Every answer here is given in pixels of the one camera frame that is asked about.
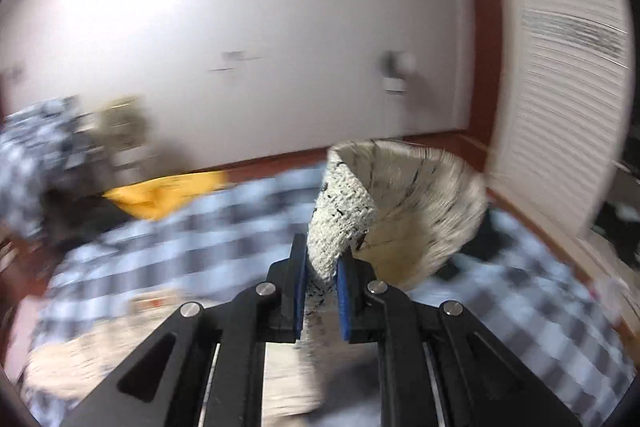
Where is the black garment on bed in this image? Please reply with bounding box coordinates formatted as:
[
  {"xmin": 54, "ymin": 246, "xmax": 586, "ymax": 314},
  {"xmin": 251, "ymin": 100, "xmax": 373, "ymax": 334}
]
[{"xmin": 435, "ymin": 205, "xmax": 514, "ymax": 282}]

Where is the yellow cloth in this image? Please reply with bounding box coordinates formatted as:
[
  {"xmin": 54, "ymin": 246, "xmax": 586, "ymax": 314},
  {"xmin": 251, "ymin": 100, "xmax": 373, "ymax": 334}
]
[{"xmin": 103, "ymin": 170, "xmax": 230, "ymax": 220}]

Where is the beige box fan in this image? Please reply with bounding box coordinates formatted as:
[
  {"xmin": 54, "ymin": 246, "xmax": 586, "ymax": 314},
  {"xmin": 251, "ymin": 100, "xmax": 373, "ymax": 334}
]
[{"xmin": 98, "ymin": 96, "xmax": 149, "ymax": 170}]

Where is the white louvered closet door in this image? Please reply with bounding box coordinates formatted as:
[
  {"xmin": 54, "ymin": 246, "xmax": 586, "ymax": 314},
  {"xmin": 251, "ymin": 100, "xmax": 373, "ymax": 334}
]
[{"xmin": 492, "ymin": 0, "xmax": 634, "ymax": 235}]

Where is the white security camera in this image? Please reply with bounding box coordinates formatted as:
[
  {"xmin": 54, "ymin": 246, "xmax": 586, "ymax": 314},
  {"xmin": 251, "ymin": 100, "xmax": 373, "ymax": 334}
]
[{"xmin": 380, "ymin": 51, "xmax": 418, "ymax": 94}]

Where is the cream plaid knit shirt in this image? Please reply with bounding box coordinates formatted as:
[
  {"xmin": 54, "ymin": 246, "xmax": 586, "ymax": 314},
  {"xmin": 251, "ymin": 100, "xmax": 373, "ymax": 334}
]
[{"xmin": 24, "ymin": 141, "xmax": 487, "ymax": 426}]

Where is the crumpled checkered blanket pile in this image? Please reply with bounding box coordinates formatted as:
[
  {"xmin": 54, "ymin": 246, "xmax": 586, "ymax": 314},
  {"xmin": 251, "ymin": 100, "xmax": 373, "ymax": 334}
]
[{"xmin": 1, "ymin": 96, "xmax": 87, "ymax": 239}]

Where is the blue checkered bed sheet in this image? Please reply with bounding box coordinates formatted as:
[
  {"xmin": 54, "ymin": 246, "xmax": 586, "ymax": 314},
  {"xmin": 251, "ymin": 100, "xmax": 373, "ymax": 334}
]
[{"xmin": 30, "ymin": 166, "xmax": 634, "ymax": 426}]

